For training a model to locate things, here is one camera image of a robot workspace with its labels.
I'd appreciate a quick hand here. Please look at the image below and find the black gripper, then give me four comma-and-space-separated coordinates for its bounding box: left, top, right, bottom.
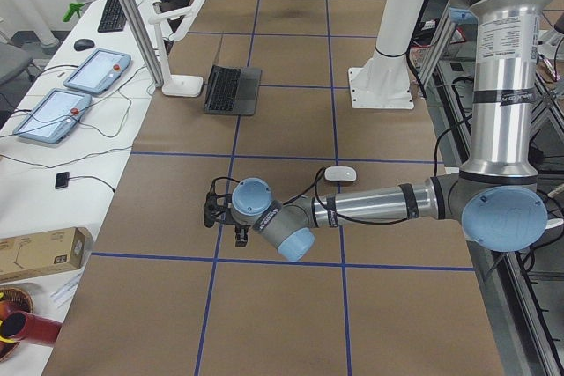
231, 217, 254, 247

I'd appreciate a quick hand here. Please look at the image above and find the white computer mouse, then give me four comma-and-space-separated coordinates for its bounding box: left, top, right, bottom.
323, 166, 357, 182

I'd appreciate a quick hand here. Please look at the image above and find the grey laptop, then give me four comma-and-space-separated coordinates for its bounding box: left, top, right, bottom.
204, 34, 262, 116

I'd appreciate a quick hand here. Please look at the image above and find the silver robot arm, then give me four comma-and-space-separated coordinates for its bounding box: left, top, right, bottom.
227, 0, 552, 262

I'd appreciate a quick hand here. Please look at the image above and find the white desk lamp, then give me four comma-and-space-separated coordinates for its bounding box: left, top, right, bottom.
146, 0, 207, 98

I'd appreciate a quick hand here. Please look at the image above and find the black computer mouse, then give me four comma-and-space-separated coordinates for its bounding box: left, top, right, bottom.
73, 39, 95, 52

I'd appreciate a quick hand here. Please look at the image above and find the small black square device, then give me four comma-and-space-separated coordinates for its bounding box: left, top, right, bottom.
55, 172, 71, 189

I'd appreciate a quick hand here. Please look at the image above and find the upper blue teach pendant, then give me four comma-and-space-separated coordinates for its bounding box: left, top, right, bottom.
63, 48, 131, 95

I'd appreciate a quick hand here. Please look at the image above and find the blue teach pendant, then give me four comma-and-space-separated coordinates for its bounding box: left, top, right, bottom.
63, 48, 131, 95
12, 89, 93, 144

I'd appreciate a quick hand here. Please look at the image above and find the cardboard box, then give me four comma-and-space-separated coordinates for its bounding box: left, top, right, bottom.
1, 227, 92, 283

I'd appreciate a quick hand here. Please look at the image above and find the lower blue teach pendant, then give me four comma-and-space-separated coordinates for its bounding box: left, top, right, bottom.
12, 89, 93, 144

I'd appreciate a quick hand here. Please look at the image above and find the woven basket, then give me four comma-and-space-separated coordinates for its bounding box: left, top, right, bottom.
1, 287, 33, 361

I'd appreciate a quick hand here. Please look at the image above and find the red bottle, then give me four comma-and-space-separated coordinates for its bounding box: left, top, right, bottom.
1, 311, 63, 346

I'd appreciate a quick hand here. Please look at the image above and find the black keyboard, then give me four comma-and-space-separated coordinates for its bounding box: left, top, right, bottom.
97, 0, 127, 33

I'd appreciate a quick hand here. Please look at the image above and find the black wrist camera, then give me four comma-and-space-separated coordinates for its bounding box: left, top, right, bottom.
204, 191, 233, 228

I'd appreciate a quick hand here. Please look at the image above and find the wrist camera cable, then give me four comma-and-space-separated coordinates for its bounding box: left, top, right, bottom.
208, 166, 415, 225

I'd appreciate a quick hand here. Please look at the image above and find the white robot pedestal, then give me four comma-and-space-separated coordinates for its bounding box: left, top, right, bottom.
348, 0, 425, 110

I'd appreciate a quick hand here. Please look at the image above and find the aluminium frame post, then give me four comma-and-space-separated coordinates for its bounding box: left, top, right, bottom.
119, 0, 164, 88

